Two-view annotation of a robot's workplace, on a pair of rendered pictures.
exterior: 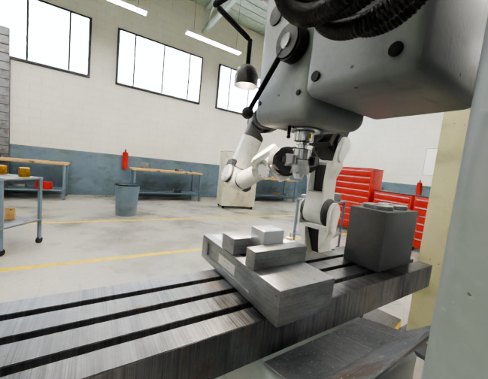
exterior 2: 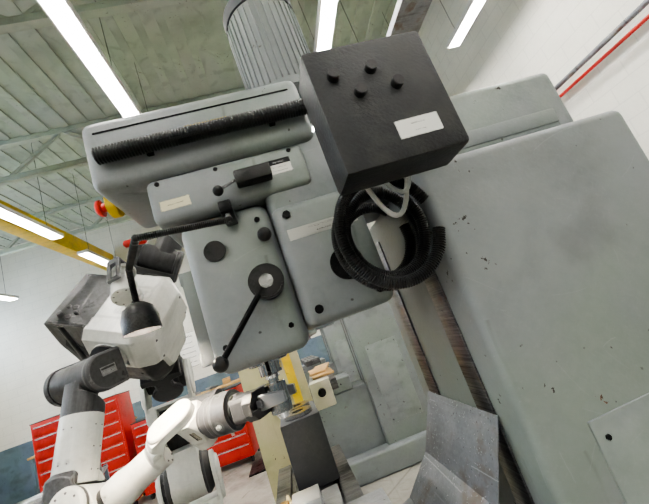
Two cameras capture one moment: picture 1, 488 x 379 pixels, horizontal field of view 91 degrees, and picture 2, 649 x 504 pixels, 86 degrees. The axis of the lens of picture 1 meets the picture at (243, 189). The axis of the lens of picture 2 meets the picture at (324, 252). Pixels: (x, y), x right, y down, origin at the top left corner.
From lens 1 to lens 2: 0.54 m
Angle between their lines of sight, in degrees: 69
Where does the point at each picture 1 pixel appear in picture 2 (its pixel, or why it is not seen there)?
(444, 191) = (253, 379)
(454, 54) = not seen: hidden behind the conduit
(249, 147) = (93, 431)
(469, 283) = (520, 383)
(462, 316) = (526, 398)
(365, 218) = (302, 430)
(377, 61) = (370, 295)
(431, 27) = not seen: hidden behind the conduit
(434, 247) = (272, 443)
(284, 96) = (271, 332)
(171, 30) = not seen: outside the picture
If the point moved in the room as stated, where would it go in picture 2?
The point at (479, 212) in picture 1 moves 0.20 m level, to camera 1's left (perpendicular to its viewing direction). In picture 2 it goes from (506, 356) to (515, 395)
